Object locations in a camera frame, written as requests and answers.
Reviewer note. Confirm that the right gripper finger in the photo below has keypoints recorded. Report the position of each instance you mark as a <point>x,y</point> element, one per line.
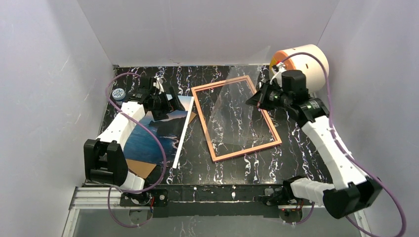
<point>255,100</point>
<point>264,88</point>

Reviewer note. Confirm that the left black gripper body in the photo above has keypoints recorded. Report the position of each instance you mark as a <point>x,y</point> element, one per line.
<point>162,104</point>

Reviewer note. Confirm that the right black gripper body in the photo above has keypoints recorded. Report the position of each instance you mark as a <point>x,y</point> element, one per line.
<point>266,97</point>

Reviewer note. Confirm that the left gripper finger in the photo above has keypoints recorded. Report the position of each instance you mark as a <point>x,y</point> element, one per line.
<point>160,114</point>
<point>175,104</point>

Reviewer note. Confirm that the clear acrylic sheet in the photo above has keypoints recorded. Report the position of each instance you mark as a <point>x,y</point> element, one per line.
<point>232,124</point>

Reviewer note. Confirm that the landscape photo print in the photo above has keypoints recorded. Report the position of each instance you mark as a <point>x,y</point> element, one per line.
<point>141,146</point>

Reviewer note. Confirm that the pink wooden picture frame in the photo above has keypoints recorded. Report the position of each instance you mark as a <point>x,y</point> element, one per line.
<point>197,92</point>

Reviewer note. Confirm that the brown cardboard backing board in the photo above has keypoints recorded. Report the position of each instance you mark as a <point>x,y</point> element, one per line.
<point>143,169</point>

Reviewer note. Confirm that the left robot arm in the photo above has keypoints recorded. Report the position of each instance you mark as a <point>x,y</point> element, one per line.
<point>104,159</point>

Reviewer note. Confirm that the blue lidded small jar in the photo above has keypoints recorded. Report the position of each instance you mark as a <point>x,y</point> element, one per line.
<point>118,94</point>

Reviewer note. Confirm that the white cylindrical drawer unit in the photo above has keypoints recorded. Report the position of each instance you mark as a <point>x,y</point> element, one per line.
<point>315,79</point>

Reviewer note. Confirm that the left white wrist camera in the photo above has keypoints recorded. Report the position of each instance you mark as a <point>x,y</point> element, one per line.
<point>157,85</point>

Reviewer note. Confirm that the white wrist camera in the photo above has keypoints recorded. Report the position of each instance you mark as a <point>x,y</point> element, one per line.
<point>277,70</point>
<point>157,85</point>

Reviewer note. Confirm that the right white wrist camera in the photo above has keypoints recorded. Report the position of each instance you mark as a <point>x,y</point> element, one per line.
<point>277,70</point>

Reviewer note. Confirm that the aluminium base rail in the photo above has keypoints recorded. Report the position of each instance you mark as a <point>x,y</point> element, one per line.
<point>197,211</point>

